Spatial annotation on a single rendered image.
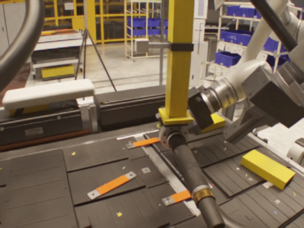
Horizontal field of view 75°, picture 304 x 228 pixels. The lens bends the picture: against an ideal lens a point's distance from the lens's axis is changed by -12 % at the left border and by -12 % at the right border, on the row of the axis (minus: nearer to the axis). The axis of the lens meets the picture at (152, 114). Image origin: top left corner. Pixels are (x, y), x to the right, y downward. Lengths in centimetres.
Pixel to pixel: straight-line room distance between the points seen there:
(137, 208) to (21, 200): 31
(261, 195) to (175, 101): 36
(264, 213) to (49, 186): 59
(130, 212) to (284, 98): 43
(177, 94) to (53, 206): 43
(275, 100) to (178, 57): 26
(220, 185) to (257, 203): 12
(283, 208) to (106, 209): 47
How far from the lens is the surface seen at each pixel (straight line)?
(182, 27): 55
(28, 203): 65
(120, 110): 91
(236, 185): 69
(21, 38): 32
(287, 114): 44
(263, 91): 38
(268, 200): 68
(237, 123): 45
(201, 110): 70
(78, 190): 65
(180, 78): 57
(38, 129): 89
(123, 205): 59
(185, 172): 51
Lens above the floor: 145
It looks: 26 degrees down
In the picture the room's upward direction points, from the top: 1 degrees clockwise
